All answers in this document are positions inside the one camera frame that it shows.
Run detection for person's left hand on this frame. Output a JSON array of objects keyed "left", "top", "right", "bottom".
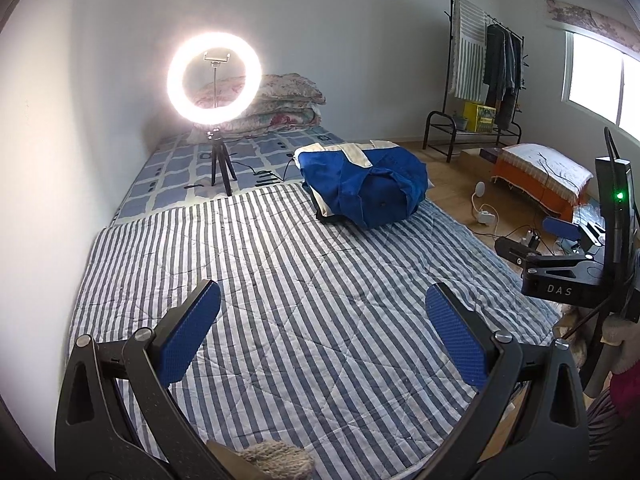
[{"left": 240, "top": 440, "right": 316, "bottom": 480}]

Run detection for black clothes rack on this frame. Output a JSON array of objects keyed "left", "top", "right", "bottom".
[{"left": 424, "top": 0, "right": 526, "bottom": 163}]

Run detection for person's right hand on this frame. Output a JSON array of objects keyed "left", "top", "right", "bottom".
[{"left": 602, "top": 310, "right": 640, "bottom": 376}]

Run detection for striped hanging towel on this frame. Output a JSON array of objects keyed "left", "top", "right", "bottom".
[{"left": 450, "top": 0, "right": 488, "bottom": 103}]

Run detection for window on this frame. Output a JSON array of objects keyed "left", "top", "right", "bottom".
[{"left": 565, "top": 30, "right": 640, "bottom": 133}]

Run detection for floral curtain valance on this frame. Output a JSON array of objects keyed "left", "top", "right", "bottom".
[{"left": 544, "top": 0, "right": 640, "bottom": 58}]

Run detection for blue white striped quilt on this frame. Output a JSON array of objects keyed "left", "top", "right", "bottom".
[{"left": 67, "top": 182, "right": 563, "bottom": 466}]

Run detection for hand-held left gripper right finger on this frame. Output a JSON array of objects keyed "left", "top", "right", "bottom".
[{"left": 425, "top": 282, "right": 591, "bottom": 480}]

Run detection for folded floral quilts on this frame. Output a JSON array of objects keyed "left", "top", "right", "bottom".
[{"left": 192, "top": 74, "right": 327, "bottom": 136}]

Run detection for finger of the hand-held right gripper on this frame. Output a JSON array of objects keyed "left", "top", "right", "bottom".
[
  {"left": 542, "top": 216, "right": 606, "bottom": 256},
  {"left": 495, "top": 237, "right": 543, "bottom": 267}
]

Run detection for blue and cream jacket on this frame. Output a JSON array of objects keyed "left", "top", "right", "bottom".
[{"left": 294, "top": 140, "right": 432, "bottom": 231}]

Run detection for blue checked bed sheet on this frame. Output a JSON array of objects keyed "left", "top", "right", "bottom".
[{"left": 112, "top": 127, "right": 351, "bottom": 226}]

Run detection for dark hanging clothes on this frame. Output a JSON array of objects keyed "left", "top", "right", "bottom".
[{"left": 482, "top": 22, "right": 523, "bottom": 131}]

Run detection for white ring light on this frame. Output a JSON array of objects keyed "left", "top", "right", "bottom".
[{"left": 166, "top": 30, "right": 263, "bottom": 126}]

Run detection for black tripod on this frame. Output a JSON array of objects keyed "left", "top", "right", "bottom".
[{"left": 187, "top": 127, "right": 238, "bottom": 197}]

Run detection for orange covered stool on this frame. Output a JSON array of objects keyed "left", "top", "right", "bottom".
[{"left": 490, "top": 142, "right": 596, "bottom": 221}]

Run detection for yellow box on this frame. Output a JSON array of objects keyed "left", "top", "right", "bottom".
[{"left": 462, "top": 101, "right": 497, "bottom": 134}]

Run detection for black cable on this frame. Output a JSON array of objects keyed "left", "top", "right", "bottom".
[{"left": 235, "top": 157, "right": 301, "bottom": 183}]

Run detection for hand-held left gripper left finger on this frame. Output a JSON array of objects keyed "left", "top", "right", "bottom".
[{"left": 54, "top": 280, "right": 222, "bottom": 480}]

